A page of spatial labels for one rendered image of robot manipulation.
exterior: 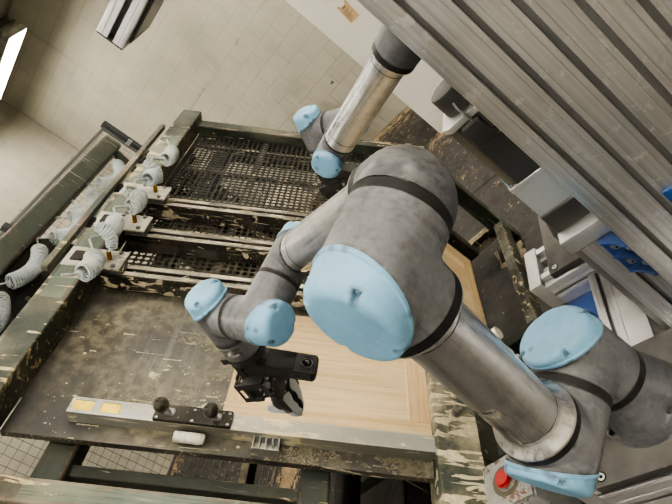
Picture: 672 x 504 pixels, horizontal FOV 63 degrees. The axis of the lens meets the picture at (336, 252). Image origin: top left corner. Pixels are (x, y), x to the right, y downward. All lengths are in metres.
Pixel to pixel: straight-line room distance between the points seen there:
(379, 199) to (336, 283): 0.10
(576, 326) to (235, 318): 0.51
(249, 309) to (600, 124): 0.57
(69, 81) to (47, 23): 0.72
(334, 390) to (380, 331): 1.13
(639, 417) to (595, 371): 0.13
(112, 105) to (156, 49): 1.09
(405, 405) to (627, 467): 0.77
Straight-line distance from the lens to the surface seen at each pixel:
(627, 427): 0.97
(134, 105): 7.82
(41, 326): 1.77
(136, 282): 1.96
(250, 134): 3.05
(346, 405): 1.60
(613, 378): 0.89
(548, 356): 0.85
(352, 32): 5.09
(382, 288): 0.49
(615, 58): 0.79
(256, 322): 0.87
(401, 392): 1.66
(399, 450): 1.52
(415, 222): 0.53
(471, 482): 1.49
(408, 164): 0.56
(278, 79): 6.95
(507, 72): 0.77
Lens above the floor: 1.83
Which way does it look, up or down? 19 degrees down
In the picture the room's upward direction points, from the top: 55 degrees counter-clockwise
